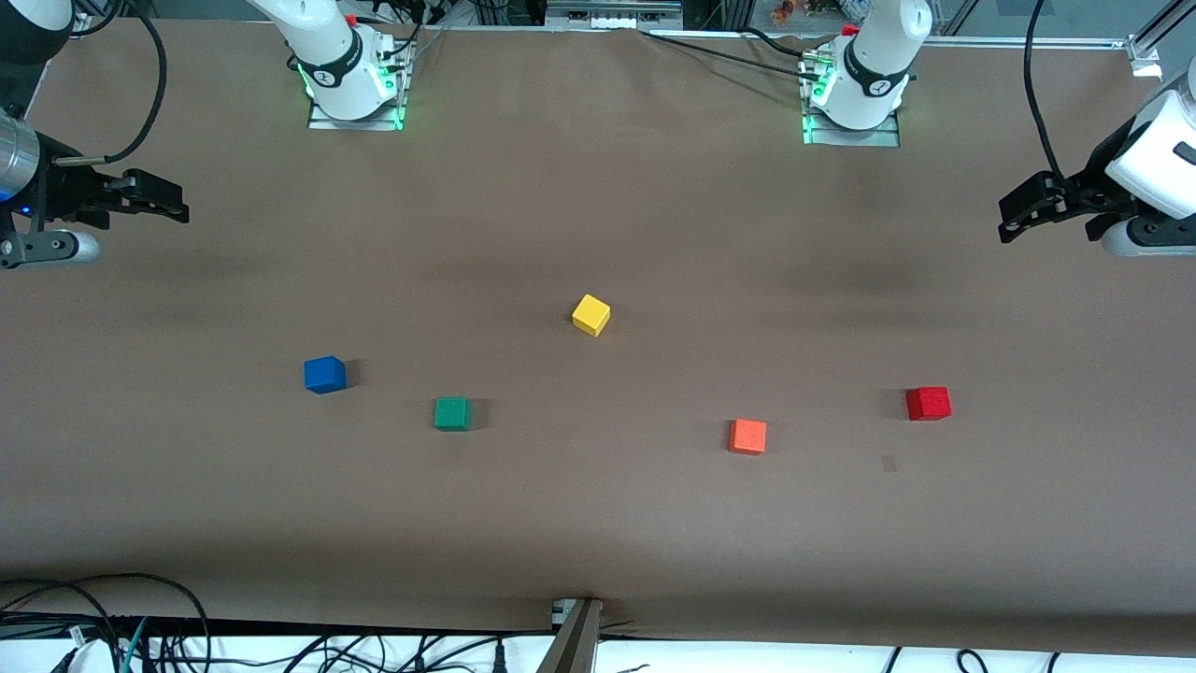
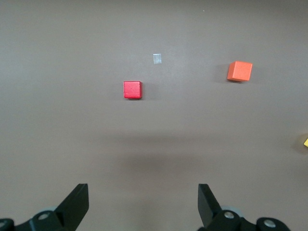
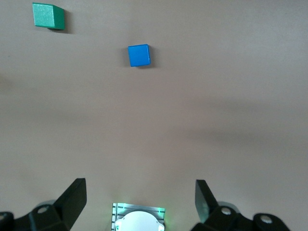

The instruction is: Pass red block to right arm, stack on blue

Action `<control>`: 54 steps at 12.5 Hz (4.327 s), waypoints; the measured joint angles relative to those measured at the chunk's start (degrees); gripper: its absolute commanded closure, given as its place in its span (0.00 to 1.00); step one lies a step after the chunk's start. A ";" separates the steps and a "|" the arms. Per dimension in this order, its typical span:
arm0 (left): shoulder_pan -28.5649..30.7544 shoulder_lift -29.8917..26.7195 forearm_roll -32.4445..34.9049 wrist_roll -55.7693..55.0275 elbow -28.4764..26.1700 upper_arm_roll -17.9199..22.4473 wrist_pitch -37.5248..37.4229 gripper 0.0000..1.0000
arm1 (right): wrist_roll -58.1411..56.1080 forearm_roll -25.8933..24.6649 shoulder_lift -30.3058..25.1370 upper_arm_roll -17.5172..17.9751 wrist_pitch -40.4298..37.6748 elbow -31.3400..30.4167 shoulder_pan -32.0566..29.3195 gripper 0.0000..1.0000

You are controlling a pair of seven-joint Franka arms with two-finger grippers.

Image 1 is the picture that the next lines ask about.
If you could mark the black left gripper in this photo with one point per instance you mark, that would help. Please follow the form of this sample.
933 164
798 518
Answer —
1091 183

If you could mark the red wooden block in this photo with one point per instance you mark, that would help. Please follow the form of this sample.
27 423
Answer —
928 404

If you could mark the yellow wooden block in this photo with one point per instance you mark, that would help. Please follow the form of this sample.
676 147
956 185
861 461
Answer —
590 316

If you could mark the aluminium frame rail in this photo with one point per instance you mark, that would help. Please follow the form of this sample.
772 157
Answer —
1145 54

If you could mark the grey socket strip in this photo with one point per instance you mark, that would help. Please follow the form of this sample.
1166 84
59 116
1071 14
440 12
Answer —
612 17

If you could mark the green wooden block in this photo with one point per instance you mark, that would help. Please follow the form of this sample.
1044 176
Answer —
451 414

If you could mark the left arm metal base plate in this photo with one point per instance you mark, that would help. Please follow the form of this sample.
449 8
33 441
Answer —
878 138

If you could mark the metal camera post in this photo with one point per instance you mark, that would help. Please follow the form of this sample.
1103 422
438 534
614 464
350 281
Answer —
572 645

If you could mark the orange wooden block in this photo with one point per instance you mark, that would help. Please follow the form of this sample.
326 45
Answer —
747 436

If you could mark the blue wooden block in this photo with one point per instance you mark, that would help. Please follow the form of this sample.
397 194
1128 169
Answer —
324 376

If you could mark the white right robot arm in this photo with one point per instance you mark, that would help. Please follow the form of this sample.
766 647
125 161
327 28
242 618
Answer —
336 65

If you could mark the black table edge strip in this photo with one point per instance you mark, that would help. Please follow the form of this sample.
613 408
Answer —
280 628

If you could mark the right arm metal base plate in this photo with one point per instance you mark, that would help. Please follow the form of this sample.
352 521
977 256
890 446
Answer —
374 124

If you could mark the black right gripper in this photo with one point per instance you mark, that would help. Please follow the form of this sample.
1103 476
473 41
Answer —
58 192

